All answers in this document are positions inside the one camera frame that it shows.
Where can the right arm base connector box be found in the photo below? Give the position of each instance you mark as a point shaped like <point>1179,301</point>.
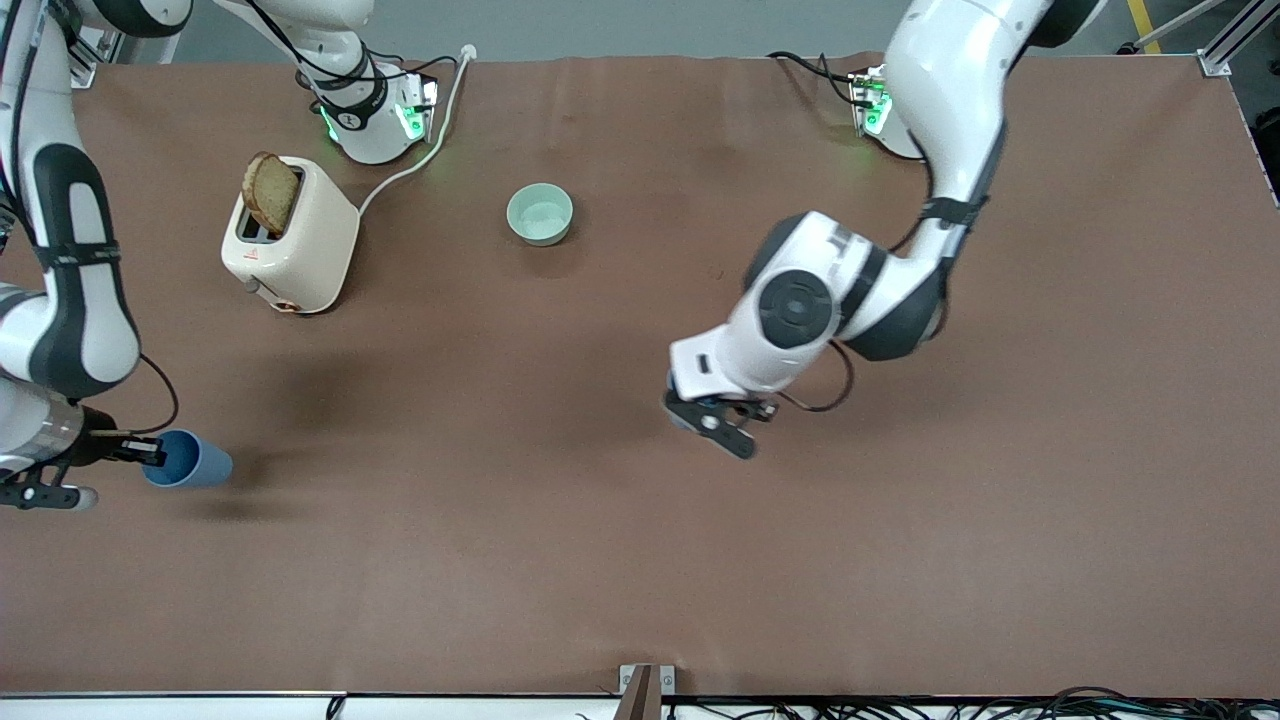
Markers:
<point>415,110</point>

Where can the aluminium frame profile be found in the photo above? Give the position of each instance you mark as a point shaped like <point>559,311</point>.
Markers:
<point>82,65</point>
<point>1235,35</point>

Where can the mint green bowl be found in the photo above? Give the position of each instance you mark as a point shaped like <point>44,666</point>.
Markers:
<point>540,213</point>

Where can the grey metal pole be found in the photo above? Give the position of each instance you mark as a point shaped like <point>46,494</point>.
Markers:
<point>1160,30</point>

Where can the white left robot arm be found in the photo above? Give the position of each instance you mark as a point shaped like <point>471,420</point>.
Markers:
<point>950,90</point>

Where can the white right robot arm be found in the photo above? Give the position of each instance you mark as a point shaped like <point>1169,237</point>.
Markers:
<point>75,300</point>

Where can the dark camera mount post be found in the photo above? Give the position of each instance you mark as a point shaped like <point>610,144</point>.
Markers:
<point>640,698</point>

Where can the grey metal mounting bracket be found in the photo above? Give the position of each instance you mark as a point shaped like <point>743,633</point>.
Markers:
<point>668,680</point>

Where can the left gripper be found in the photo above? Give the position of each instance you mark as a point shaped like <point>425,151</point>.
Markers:
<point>757,407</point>

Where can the brown bread slice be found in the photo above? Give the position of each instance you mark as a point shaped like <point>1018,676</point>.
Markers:
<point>272,193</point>

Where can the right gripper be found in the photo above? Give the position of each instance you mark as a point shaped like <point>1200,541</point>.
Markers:
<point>99,444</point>

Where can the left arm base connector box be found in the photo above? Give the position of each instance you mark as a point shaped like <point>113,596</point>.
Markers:
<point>870,100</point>

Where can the brown table cover sheet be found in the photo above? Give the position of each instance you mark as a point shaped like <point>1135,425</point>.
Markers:
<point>640,560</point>

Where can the cream white toaster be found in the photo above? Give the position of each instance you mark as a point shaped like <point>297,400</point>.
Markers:
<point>305,245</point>

